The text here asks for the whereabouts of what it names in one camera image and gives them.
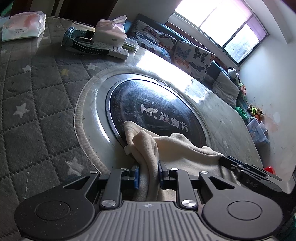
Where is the cream beige garment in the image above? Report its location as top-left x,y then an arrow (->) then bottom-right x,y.
123,121 -> 238,201

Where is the red plastic stool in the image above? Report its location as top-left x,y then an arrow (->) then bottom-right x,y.
264,166 -> 276,175

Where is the clear plastic storage box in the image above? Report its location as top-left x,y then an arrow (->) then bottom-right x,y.
247,118 -> 269,145

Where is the stuffed toys pile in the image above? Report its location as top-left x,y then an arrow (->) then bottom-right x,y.
247,104 -> 264,121

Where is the grey cushion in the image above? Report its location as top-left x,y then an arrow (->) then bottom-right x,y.
212,71 -> 239,109

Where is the round black induction plate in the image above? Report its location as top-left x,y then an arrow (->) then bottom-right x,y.
75,67 -> 213,153

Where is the grey quilted star tablecloth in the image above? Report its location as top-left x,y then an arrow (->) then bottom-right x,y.
1,16 -> 262,240

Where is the panda plush toy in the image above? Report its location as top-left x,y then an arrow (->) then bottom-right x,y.
227,67 -> 240,84

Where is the right butterfly pillow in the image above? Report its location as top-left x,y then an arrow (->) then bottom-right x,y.
172,41 -> 215,81

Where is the butterfly pillow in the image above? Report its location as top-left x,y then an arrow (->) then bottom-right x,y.
172,41 -> 215,81
128,20 -> 177,62

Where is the window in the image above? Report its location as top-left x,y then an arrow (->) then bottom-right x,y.
169,1 -> 268,66

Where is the left butterfly pillow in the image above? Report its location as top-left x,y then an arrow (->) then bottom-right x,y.
128,20 -> 177,62

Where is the white remote control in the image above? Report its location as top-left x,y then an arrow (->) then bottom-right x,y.
108,46 -> 129,60

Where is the green packet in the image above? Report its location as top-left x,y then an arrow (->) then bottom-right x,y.
122,37 -> 139,52

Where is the teal black basket tool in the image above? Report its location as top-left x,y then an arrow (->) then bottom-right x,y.
61,27 -> 109,56

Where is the white tissue box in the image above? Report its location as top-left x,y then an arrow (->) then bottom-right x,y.
92,15 -> 127,48

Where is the pink tissue pack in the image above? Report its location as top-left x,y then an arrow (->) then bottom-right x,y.
2,11 -> 46,42

